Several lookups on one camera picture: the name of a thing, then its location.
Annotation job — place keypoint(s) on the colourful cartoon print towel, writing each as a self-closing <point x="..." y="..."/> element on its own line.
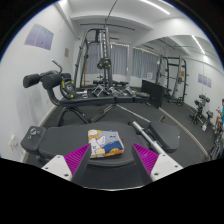
<point x="106" y="143"/>

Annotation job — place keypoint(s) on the black padded weight bench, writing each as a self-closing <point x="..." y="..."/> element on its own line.
<point x="56" y="141"/>

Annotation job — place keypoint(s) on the person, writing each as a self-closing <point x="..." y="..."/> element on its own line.
<point x="220" y="115"/>

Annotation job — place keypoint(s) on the small purple wall poster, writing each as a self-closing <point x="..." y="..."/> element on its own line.
<point x="204" y="80"/>

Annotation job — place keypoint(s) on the black upright panel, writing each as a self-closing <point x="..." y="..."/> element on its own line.
<point x="152" y="93"/>

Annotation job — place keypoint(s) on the chrome dumbbells row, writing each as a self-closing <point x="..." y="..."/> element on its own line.
<point x="113" y="90"/>

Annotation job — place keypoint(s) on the silver barbell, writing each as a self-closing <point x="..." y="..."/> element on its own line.
<point x="148" y="138"/>

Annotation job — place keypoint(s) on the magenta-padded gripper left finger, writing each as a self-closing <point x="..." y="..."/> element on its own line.
<point x="77" y="160"/>

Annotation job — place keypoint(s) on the black squat rack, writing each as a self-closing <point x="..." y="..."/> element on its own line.
<point x="175" y="58"/>

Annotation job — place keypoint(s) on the grey window curtain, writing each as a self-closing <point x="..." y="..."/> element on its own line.
<point x="145" y="63"/>
<point x="120" y="60"/>

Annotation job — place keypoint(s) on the black yellow weight plate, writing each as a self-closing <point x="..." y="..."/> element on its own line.
<point x="100" y="63"/>
<point x="64" y="85"/>

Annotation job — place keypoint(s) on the grey metal equipment stand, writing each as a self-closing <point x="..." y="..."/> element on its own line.
<point x="217" y="146"/>

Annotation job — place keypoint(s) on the long ceiling light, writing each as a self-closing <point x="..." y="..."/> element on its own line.
<point x="155" y="6"/>
<point x="198" y="44"/>

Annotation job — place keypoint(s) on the large purple wall poster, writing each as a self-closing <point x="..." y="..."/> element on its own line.
<point x="39" y="36"/>

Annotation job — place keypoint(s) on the small brown wall plaque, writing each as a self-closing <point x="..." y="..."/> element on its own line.
<point x="66" y="52"/>

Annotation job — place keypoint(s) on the black exercise machine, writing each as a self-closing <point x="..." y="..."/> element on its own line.
<point x="200" y="105"/>

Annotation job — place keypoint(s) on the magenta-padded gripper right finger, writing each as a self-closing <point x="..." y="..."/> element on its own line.
<point x="146" y="159"/>

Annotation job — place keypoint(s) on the black bench with leg rollers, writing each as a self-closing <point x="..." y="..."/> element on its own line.
<point x="93" y="99"/>

